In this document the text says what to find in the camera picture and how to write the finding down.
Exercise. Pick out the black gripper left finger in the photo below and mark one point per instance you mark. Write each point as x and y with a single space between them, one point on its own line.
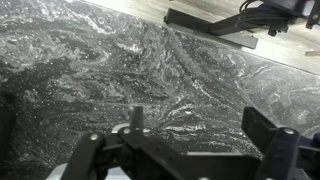
146 150

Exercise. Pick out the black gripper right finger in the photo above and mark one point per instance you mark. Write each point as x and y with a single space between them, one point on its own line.
280 150

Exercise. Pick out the black floor stand leg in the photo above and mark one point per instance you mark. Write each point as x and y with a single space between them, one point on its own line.
193 21

